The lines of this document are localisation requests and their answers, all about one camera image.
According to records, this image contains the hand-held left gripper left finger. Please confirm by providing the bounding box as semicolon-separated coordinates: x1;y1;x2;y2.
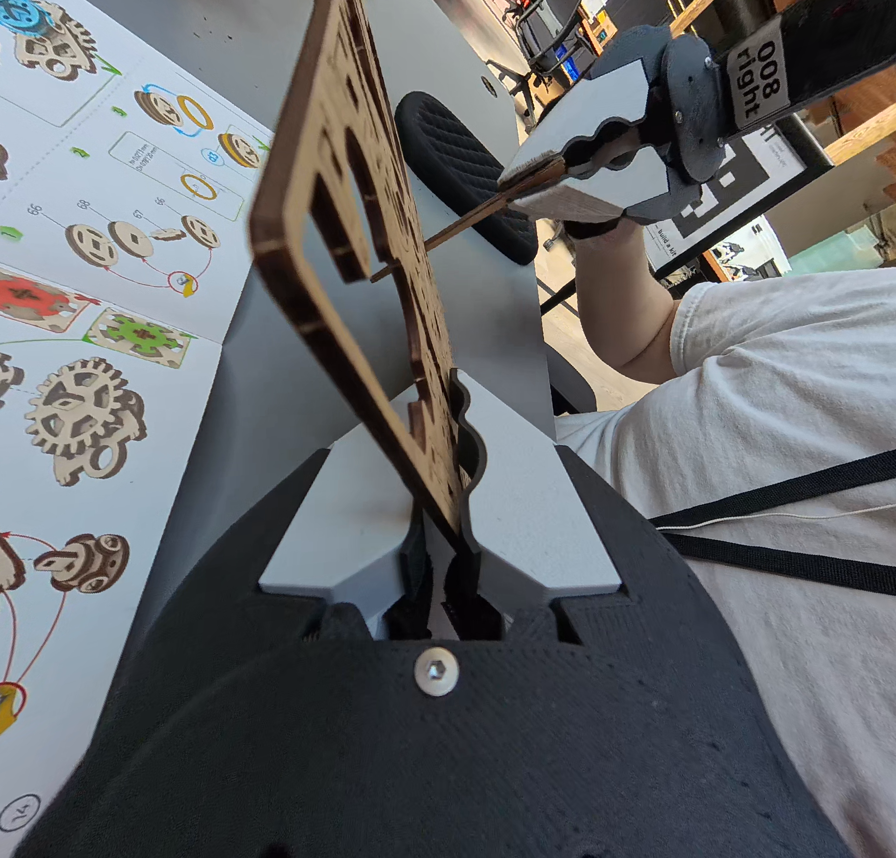
259;389;429;636

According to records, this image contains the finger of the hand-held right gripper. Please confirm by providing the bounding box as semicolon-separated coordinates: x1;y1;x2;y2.
510;150;679;225
498;25;674;183

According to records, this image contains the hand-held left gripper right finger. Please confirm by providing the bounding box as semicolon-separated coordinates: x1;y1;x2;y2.
448;368;623;635

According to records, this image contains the thin wooden stick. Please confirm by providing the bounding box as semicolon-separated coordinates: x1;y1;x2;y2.
370;158;568;284

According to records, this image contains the wooden parts sheet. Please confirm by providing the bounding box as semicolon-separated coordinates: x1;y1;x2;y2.
248;0;484;547

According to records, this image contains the person's right forearm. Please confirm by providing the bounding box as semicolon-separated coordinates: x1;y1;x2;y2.
570;221;681;384

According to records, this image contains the black office chair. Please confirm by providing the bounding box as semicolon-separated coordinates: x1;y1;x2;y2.
483;0;604;127

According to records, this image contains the framed marker sign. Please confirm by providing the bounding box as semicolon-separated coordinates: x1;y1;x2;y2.
647;112;837;281

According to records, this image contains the person's white shirt torso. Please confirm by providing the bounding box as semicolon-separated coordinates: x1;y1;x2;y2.
556;266;896;858

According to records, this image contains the model instruction booklet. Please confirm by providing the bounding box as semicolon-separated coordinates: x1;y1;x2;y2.
0;0;274;824

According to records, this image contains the thin white cord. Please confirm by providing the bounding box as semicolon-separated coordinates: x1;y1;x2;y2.
651;501;896;531

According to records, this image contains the black shoulder strap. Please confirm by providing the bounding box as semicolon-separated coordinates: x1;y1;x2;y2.
651;448;896;596

